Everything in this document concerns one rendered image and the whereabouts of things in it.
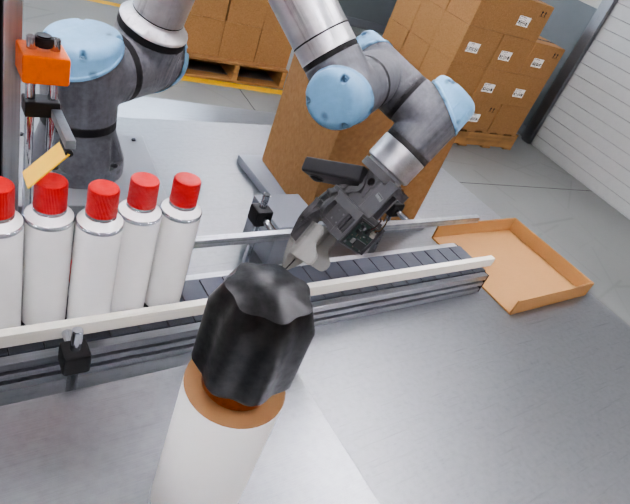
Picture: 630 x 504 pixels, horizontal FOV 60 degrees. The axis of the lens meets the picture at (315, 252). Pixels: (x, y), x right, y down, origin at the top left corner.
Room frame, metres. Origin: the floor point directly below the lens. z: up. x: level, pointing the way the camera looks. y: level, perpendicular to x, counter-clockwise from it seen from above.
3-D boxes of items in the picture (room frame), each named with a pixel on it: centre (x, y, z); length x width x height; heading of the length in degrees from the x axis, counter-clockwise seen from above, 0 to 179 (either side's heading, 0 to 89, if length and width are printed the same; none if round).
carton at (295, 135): (1.15, 0.01, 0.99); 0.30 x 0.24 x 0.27; 130
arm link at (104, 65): (0.78, 0.44, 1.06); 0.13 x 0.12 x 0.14; 167
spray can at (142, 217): (0.53, 0.21, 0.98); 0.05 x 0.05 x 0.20
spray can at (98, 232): (0.48, 0.24, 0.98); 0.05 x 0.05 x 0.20
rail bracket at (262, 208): (0.75, 0.09, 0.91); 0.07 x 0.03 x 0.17; 45
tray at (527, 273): (1.16, -0.44, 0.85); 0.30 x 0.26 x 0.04; 135
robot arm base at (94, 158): (0.78, 0.44, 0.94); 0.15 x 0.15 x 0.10
